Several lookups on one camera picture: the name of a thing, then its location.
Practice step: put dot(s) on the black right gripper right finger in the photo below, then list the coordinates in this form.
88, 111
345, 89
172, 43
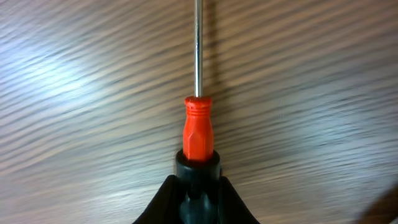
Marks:
231, 208

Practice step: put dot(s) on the red black screwdriver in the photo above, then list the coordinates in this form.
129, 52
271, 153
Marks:
198, 167

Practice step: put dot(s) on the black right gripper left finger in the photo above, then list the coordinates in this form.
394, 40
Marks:
163, 208

